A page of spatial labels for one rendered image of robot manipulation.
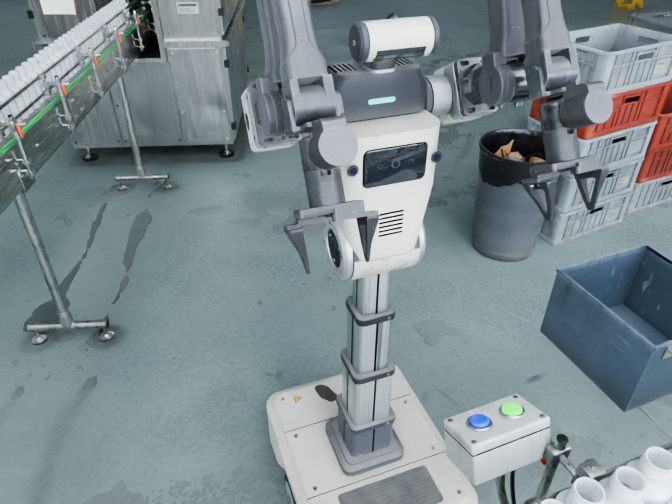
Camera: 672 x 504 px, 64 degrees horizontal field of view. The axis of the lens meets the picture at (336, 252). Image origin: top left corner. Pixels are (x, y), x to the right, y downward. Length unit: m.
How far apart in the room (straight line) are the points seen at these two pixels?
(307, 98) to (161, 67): 3.33
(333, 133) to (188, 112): 3.47
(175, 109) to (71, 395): 2.32
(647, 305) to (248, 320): 1.73
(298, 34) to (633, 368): 1.05
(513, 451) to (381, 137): 0.61
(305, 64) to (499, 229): 2.33
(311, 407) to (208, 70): 2.73
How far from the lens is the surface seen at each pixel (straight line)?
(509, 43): 1.13
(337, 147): 0.75
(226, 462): 2.18
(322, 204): 0.81
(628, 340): 1.42
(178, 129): 4.25
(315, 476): 1.81
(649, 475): 0.86
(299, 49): 0.84
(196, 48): 4.05
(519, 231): 3.06
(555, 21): 1.06
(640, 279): 1.77
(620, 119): 3.31
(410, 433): 1.91
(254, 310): 2.75
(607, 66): 3.02
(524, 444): 0.89
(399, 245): 1.24
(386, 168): 1.12
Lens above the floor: 1.79
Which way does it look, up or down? 35 degrees down
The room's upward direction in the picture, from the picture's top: straight up
